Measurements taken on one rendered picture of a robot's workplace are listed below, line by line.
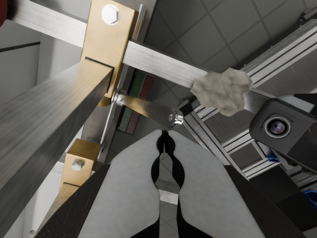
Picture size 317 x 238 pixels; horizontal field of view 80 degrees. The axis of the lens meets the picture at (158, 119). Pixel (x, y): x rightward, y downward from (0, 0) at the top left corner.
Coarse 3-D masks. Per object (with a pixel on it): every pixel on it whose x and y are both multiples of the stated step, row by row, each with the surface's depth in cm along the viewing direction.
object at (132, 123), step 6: (150, 78) 42; (144, 84) 43; (150, 84) 43; (144, 90) 44; (144, 96) 44; (132, 114) 47; (138, 114) 47; (132, 120) 47; (132, 126) 48; (126, 132) 49; (132, 132) 49
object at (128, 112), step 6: (138, 72) 42; (138, 78) 42; (138, 84) 43; (132, 90) 44; (138, 90) 44; (126, 108) 46; (126, 114) 46; (126, 120) 47; (120, 126) 48; (126, 126) 48
